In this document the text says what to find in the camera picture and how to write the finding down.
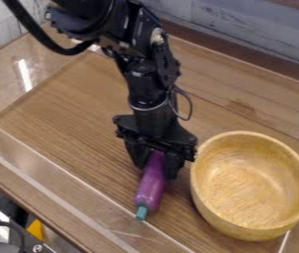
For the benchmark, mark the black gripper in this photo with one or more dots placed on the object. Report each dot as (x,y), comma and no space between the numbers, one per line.
(173,140)

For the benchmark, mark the purple toy eggplant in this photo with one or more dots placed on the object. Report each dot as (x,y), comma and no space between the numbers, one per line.
(151,186)

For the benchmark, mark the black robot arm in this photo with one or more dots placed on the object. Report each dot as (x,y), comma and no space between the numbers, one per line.
(128,32)

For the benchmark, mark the brown wooden bowl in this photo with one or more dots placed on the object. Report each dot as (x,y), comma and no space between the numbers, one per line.
(244,185)

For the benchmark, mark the yellow black object under table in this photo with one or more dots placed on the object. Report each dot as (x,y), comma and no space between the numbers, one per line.
(36,244)

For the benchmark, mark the clear acrylic wall panels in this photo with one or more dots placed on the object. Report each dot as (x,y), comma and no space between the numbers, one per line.
(64,166)

